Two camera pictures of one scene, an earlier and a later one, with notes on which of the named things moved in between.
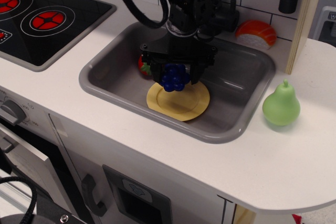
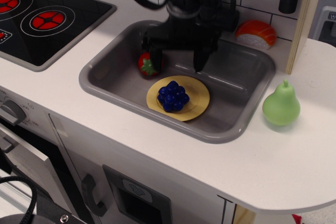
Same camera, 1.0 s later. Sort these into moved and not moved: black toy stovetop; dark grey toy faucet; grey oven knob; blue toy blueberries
Moved: blue toy blueberries
Not moved: dark grey toy faucet; grey oven knob; black toy stovetop
